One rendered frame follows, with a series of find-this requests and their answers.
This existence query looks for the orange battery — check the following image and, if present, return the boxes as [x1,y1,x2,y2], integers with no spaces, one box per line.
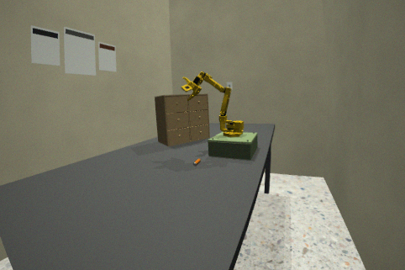
[193,159,201,166]

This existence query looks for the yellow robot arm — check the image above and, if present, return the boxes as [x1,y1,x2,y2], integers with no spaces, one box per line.
[193,71,243,137]

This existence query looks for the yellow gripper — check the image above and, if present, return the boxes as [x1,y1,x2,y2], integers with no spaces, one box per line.
[181,77,202,101]

